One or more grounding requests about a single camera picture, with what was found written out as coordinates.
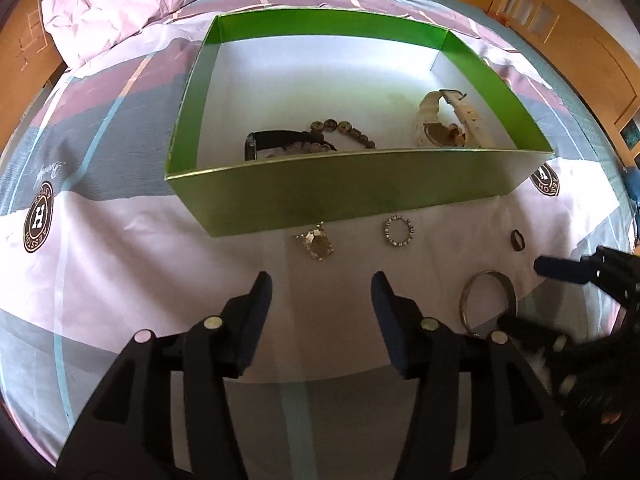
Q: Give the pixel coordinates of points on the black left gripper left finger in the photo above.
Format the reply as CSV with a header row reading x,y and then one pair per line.
x,y
124,430

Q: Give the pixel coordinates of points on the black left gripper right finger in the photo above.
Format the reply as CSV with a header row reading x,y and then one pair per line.
x,y
480,411

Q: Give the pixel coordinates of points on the gold brooch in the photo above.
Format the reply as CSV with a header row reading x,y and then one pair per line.
x,y
316,242

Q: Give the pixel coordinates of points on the silver bangle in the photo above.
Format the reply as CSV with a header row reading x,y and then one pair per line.
x,y
485,297

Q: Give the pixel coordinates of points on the green cardboard box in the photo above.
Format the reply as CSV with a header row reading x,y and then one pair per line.
x,y
358,78

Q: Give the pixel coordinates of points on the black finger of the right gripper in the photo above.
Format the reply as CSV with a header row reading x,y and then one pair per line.
x,y
563,270

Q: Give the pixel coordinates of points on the black wrist band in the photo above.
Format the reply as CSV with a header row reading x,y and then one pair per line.
x,y
271,139

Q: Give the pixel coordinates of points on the white wrist watch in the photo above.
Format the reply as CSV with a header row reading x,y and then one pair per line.
x,y
445,119

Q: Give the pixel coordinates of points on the wooden wardrobe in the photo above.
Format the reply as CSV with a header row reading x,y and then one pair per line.
x,y
596,66

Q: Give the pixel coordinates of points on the patterned bed sheet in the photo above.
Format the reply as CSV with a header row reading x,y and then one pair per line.
x,y
95,246

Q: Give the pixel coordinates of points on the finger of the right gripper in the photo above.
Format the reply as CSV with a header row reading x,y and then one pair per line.
x,y
533,337

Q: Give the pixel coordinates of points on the wooden headboard panel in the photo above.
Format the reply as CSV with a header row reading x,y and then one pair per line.
x,y
28,60

